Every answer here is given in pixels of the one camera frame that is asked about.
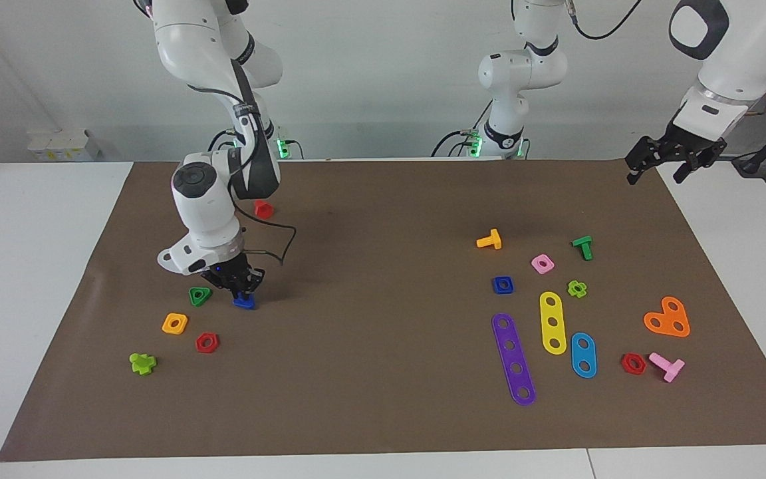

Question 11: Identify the blue two-hole strip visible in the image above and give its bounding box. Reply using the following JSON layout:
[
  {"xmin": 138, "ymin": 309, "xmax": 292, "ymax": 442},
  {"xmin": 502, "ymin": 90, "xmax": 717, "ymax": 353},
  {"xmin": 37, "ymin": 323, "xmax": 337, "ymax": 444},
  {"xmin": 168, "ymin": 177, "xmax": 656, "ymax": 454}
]
[{"xmin": 571, "ymin": 332, "xmax": 598, "ymax": 379}]

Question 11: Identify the black base cable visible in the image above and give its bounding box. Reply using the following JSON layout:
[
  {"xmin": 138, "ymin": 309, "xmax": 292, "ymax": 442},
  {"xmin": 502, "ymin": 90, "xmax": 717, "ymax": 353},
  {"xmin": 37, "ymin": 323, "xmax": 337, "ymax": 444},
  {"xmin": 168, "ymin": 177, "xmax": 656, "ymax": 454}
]
[{"xmin": 431, "ymin": 100, "xmax": 494, "ymax": 158}]

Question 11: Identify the yellow three-hole strip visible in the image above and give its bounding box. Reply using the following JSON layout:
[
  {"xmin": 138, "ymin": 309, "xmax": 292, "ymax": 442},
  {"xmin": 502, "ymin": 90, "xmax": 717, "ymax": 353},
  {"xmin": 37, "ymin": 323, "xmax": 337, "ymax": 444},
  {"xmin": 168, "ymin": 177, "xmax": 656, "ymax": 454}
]
[{"xmin": 539, "ymin": 291, "xmax": 568, "ymax": 355}]

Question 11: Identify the orange heart-shaped plate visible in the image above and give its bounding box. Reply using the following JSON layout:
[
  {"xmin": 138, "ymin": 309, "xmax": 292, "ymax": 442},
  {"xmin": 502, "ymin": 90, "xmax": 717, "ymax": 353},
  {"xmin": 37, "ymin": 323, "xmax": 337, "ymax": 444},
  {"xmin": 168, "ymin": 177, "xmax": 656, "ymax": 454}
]
[{"xmin": 643, "ymin": 296, "xmax": 691, "ymax": 338}]

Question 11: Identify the purple four-hole strip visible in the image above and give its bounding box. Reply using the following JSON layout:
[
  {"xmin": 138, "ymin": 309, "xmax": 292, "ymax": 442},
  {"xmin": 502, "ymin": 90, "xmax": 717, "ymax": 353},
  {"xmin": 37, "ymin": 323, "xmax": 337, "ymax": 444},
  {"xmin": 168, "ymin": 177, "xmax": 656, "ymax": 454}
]
[{"xmin": 491, "ymin": 313, "xmax": 537, "ymax": 406}]

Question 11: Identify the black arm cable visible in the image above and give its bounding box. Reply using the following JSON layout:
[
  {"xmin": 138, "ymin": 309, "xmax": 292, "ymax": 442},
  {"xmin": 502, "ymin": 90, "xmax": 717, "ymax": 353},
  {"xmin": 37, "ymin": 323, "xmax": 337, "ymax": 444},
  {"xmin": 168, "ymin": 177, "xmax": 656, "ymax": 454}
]
[
  {"xmin": 566, "ymin": 0, "xmax": 644, "ymax": 41},
  {"xmin": 229, "ymin": 197, "xmax": 298, "ymax": 267}
]

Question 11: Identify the brown table mat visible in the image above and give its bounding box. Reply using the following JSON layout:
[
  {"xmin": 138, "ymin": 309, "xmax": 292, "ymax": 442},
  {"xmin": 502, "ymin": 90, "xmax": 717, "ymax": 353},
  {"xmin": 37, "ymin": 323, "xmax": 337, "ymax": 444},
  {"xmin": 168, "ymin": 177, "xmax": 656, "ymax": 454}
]
[{"xmin": 0, "ymin": 158, "xmax": 766, "ymax": 462}]

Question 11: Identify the pink plastic screw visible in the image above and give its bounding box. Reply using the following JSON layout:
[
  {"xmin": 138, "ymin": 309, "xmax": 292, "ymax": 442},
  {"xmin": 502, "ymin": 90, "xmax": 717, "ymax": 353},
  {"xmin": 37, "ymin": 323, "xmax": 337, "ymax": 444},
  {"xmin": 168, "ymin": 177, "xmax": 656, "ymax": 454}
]
[{"xmin": 648, "ymin": 352, "xmax": 686, "ymax": 383}]

